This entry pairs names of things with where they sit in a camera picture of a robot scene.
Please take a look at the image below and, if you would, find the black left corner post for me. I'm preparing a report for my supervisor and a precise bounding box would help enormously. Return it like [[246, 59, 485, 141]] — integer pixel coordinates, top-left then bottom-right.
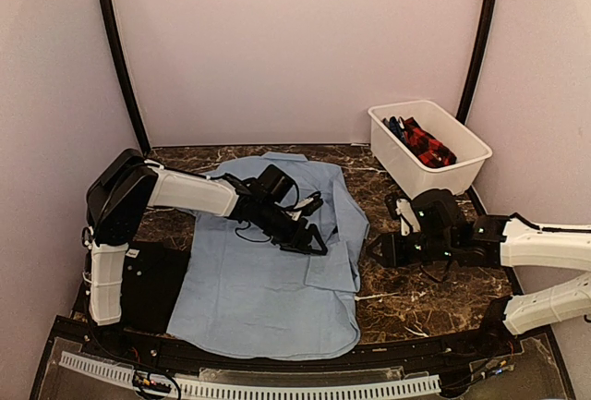
[[99, 0, 151, 155]]

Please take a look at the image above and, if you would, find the black right corner post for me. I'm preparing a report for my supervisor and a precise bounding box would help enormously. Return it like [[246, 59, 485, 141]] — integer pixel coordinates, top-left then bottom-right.
[[455, 0, 496, 124]]

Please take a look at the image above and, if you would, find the red black plaid shirt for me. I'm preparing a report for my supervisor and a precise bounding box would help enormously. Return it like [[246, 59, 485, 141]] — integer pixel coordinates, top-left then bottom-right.
[[401, 117, 457, 168]]

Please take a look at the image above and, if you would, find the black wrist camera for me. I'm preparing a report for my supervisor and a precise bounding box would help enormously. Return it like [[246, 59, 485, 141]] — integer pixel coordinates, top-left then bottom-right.
[[257, 164, 296, 203], [384, 189, 467, 236]]

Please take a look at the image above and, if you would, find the white plastic bin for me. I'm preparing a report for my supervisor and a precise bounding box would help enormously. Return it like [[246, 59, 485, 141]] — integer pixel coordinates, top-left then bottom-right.
[[368, 100, 492, 199]]

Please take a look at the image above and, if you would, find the blue black plaid shirt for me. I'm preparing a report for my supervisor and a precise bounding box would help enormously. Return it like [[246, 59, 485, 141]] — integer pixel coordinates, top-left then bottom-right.
[[382, 116, 407, 144]]

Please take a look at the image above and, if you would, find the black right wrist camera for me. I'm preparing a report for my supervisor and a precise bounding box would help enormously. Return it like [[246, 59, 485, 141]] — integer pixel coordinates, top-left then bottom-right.
[[384, 189, 467, 236]]

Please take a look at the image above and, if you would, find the white slotted cable duct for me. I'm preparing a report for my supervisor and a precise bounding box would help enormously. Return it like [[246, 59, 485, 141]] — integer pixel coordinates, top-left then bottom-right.
[[59, 351, 441, 399]]

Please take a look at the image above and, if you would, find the light blue long sleeve shirt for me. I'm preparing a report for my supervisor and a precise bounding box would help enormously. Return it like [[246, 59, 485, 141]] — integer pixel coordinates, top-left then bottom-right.
[[167, 152, 368, 360]]

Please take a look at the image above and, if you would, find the folded black shirt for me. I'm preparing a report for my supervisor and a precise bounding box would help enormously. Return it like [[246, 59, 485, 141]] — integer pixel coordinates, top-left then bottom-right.
[[121, 241, 190, 333]]

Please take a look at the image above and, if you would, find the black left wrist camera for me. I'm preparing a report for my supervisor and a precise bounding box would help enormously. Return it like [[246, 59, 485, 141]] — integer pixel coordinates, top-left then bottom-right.
[[257, 164, 296, 203]]

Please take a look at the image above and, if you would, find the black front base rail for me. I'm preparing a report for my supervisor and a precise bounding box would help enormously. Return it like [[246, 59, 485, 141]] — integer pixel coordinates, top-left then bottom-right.
[[30, 317, 574, 399]]

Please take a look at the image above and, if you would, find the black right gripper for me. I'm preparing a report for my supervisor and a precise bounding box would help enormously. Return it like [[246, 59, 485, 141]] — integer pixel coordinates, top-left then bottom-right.
[[366, 230, 455, 267]]

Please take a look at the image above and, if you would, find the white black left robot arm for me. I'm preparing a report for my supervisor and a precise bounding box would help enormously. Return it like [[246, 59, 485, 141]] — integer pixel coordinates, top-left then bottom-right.
[[82, 149, 328, 359]]

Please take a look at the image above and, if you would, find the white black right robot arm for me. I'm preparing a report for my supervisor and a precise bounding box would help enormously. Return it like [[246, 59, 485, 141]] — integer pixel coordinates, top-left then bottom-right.
[[366, 211, 590, 358]]

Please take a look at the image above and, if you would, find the black corner post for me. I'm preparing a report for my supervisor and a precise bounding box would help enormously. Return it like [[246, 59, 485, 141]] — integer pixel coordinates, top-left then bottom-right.
[[455, 0, 496, 124], [99, 0, 151, 155]]

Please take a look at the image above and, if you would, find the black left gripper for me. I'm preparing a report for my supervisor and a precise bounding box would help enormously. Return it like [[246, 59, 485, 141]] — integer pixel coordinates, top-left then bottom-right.
[[256, 200, 328, 256]]

